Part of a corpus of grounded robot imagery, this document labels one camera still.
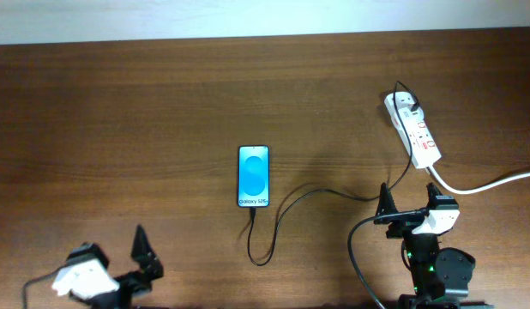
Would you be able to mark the blue Galaxy smartphone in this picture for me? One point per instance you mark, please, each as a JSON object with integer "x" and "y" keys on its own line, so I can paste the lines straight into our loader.
{"x": 253, "y": 176}

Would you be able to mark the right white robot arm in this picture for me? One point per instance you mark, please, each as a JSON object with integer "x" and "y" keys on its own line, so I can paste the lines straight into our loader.
{"x": 440, "y": 275}

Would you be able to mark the white power strip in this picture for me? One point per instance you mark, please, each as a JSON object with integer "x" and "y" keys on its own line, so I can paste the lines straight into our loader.
{"x": 418, "y": 143}

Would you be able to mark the white charger plug adapter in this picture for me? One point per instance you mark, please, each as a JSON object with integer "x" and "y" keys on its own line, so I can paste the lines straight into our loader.
{"x": 412, "y": 120}

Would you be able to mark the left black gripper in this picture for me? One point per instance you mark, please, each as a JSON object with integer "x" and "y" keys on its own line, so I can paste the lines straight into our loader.
{"x": 147, "y": 266}

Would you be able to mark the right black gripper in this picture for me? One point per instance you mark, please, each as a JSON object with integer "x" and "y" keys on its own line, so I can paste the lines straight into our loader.
{"x": 404, "y": 223}

